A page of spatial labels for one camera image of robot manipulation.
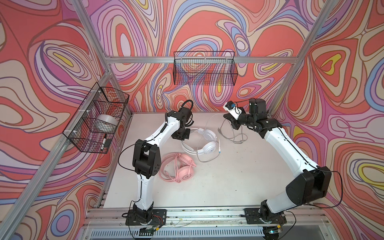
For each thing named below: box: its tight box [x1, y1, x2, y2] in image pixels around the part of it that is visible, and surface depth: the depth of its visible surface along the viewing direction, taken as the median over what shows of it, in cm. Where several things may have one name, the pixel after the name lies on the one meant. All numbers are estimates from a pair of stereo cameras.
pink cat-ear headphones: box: [158, 152, 197, 183], surface depth 86 cm
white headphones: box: [181, 127, 218, 156], surface depth 86 cm
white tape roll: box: [92, 114, 119, 133], surface depth 74 cm
